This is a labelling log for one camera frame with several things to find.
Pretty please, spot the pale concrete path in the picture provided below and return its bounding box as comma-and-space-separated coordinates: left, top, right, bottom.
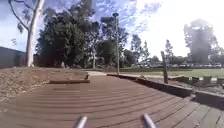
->
85, 70, 108, 77

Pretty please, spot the tall lamp pole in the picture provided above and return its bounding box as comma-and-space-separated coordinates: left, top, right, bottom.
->
112, 12, 121, 76

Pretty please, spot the row of distant trees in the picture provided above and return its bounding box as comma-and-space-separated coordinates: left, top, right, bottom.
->
96, 15, 191, 68

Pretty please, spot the brown wooden plank deck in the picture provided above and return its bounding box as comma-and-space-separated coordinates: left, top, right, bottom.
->
0, 74, 224, 128

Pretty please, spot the low wooden bench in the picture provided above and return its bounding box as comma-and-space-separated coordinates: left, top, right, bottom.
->
48, 73, 91, 85

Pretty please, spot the large dark green tree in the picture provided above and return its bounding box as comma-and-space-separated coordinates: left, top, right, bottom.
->
35, 0, 101, 69

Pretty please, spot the robot's own part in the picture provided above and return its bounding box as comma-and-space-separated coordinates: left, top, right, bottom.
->
75, 115, 89, 128
142, 113, 157, 128

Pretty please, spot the row of parked cars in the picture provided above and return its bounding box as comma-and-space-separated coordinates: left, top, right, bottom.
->
139, 62, 224, 69

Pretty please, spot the green grass lawn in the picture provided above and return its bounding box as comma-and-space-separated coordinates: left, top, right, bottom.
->
119, 67, 224, 79

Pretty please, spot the pale trunk tree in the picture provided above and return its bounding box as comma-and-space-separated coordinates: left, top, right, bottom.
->
7, 0, 46, 68

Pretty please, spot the row of short wooden stumps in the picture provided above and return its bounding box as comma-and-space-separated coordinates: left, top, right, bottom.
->
173, 75, 224, 87

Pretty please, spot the tall hazy tree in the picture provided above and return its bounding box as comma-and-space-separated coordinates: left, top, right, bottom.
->
183, 18, 219, 65

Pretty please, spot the brown mulch ground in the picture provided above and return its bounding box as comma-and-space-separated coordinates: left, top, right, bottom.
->
0, 66, 88, 103

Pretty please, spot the low wooden edge wall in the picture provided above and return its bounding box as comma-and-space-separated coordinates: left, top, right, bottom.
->
106, 72, 224, 109

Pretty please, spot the wooden post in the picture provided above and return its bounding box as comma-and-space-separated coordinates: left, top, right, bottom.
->
160, 50, 169, 85

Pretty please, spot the grey building wall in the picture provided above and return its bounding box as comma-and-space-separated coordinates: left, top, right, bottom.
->
0, 46, 28, 69

